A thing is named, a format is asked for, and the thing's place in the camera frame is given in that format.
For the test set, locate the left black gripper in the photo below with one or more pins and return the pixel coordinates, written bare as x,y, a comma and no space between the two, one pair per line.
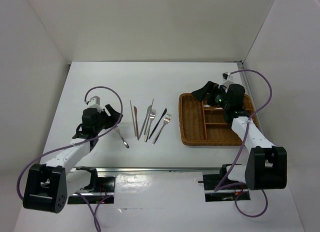
114,116

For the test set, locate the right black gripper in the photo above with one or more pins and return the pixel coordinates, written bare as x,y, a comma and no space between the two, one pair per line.
201,94

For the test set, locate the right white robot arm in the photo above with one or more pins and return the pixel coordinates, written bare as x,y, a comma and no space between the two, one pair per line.
266,168

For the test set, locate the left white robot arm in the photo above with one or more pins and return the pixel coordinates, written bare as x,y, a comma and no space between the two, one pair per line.
50,184

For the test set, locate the lone silver fork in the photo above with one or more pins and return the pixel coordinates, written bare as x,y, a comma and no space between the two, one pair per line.
122,138

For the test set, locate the copper brown knife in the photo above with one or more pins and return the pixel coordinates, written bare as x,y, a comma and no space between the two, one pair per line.
136,122

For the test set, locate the silver knife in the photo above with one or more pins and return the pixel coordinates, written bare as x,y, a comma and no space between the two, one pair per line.
145,120

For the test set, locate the silver fork middle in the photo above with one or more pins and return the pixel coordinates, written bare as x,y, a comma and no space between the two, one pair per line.
152,116

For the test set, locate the brown wicker divided tray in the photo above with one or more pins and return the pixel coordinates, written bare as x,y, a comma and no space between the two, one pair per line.
204,126

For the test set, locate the black knife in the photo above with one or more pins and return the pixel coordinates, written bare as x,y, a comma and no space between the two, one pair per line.
163,114

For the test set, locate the silver fork right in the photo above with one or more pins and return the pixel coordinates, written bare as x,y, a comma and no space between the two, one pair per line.
165,122

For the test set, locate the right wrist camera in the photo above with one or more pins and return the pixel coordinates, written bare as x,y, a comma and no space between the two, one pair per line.
227,79

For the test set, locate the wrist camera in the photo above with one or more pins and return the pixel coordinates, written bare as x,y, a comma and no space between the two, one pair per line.
94,102
227,79

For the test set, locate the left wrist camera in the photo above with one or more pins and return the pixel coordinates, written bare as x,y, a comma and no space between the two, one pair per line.
94,102

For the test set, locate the aluminium rail right side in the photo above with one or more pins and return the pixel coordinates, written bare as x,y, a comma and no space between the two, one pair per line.
248,89

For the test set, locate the aluminium rail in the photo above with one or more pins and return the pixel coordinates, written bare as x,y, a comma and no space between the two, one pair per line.
132,170
248,89

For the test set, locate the aluminium rail front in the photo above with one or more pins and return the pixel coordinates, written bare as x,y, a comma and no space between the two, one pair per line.
132,170

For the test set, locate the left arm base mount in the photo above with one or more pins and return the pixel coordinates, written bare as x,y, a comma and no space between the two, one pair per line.
97,189

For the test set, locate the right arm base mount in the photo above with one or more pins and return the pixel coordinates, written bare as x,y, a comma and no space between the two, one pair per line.
227,191

